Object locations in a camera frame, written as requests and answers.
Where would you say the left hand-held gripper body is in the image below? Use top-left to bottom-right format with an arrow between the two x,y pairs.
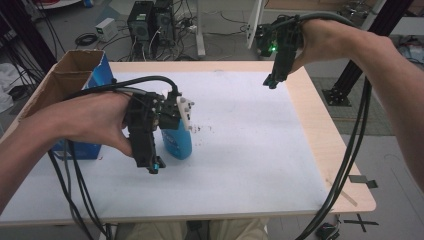
124,89 -> 196,133

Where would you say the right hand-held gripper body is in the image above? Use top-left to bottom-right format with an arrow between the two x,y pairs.
255,14 -> 305,69

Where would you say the blue plastic bottle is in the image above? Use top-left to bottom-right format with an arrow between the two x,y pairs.
160,119 -> 194,161

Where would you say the person's right hand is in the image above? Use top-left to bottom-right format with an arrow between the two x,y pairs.
289,18 -> 363,75

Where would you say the person's left hand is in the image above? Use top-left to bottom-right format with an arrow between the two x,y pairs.
49,91 -> 135,158

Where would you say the white panel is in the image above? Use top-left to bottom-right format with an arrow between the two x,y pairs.
245,0 -> 266,50

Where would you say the black metal stand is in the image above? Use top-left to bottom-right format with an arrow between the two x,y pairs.
320,0 -> 415,108

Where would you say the white table mat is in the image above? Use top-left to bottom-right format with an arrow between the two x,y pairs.
0,70 -> 330,225

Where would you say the white table leg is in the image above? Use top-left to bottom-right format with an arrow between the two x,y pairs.
195,0 -> 207,57

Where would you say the black computer tower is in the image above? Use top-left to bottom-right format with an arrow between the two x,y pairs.
127,0 -> 155,44
152,0 -> 177,47

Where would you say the blue cardboard box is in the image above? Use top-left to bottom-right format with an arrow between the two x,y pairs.
19,49 -> 117,162

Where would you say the grey floor mat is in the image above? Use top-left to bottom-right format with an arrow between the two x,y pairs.
309,76 -> 395,137

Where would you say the small white box device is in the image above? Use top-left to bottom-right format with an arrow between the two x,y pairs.
94,17 -> 119,43

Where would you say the black tape strip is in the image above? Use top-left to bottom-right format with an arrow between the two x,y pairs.
347,174 -> 379,190

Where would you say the black tape cross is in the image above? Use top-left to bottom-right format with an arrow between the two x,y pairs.
343,213 -> 380,234

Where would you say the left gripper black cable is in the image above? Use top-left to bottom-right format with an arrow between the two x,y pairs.
47,75 -> 183,240

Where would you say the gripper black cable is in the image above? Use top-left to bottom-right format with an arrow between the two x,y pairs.
47,75 -> 183,240
294,10 -> 373,240

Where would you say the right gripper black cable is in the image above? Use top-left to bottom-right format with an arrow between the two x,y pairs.
294,10 -> 373,240

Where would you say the coiled black cable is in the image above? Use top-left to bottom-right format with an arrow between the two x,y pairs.
74,32 -> 100,47

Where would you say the black metal frame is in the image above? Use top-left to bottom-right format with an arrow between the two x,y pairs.
0,0 -> 58,74

